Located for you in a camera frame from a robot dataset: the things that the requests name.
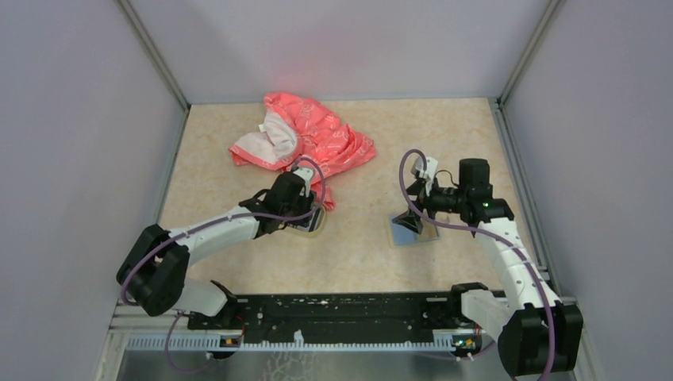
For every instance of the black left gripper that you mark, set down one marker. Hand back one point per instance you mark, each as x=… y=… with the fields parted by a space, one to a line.
x=306 y=200

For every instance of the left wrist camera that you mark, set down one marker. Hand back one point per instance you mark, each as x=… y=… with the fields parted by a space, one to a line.
x=305 y=173

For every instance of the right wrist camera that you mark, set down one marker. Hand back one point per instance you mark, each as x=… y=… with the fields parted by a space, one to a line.
x=424 y=171

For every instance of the beige blue card holder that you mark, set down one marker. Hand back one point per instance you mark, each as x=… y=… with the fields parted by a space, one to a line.
x=403 y=237

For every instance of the pink patterned cloth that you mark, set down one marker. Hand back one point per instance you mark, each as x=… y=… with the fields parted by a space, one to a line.
x=294 y=127

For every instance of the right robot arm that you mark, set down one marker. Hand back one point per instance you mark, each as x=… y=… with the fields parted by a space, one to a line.
x=535 y=331

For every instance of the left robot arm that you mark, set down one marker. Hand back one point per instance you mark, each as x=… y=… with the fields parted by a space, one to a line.
x=153 y=275

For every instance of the white slotted cable duct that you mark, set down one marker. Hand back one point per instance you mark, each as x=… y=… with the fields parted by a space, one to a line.
x=216 y=343

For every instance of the gold card tin box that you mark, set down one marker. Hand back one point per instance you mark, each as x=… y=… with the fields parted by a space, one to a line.
x=309 y=226

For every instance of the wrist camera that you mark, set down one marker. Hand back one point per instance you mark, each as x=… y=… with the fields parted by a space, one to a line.
x=424 y=171
x=305 y=173

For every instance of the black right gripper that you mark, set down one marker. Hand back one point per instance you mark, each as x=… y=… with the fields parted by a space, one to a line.
x=405 y=219

